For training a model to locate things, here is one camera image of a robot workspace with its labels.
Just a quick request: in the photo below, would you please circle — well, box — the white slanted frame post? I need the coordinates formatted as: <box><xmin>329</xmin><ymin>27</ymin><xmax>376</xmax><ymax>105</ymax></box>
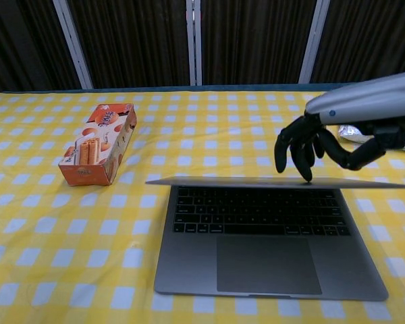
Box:
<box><xmin>52</xmin><ymin>0</ymin><xmax>95</xmax><ymax>90</ymax></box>
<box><xmin>298</xmin><ymin>0</ymin><xmax>331</xmax><ymax>84</ymax></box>

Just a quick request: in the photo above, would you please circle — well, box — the dark brown curtain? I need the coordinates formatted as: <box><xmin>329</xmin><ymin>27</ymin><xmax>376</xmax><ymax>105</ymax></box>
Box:
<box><xmin>0</xmin><ymin>0</ymin><xmax>405</xmax><ymax>97</ymax></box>

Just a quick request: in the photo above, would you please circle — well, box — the white snack bag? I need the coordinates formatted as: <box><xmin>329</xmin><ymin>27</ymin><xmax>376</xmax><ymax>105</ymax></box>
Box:
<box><xmin>337</xmin><ymin>124</ymin><xmax>405</xmax><ymax>153</ymax></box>

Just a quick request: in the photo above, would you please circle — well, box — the yellow white checkered tablecloth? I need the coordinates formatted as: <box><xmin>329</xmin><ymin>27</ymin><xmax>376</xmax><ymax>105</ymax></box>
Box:
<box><xmin>0</xmin><ymin>83</ymin><xmax>405</xmax><ymax>324</ymax></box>

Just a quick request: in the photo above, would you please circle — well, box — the white upright frame post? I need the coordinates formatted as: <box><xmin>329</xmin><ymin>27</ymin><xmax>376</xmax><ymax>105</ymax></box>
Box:
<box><xmin>186</xmin><ymin>0</ymin><xmax>203</xmax><ymax>86</ymax></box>

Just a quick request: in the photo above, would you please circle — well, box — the orange biscuit roll box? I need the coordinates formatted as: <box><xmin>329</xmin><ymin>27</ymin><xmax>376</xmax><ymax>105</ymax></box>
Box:
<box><xmin>57</xmin><ymin>103</ymin><xmax>138</xmax><ymax>187</ymax></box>

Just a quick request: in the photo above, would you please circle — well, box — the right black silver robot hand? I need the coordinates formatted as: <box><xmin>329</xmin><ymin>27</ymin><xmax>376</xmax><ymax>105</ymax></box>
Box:
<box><xmin>273</xmin><ymin>69</ymin><xmax>405</xmax><ymax>182</ymax></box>

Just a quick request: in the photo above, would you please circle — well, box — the silver laptop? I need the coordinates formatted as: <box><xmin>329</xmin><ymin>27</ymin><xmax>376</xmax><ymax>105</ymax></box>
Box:
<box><xmin>144</xmin><ymin>175</ymin><xmax>405</xmax><ymax>302</ymax></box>

